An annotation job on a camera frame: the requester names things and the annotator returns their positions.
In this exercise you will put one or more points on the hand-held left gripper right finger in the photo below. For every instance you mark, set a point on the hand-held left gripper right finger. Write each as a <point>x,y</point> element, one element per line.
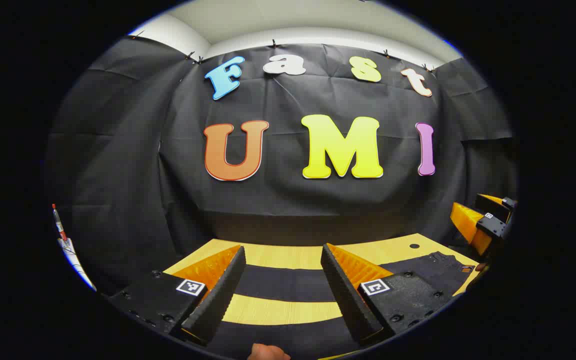
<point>348,295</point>

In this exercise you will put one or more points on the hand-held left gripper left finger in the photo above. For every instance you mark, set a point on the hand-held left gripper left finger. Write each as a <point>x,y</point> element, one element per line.
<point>220,295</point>

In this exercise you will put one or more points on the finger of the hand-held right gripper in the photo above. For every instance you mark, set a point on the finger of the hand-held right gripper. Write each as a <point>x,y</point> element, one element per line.
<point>493,209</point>
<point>493,227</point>

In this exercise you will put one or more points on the black jeans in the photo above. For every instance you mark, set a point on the black jeans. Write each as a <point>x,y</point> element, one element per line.
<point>288,282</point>

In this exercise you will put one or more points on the red tipped pen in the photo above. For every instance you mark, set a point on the red tipped pen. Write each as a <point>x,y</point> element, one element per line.
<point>59,222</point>

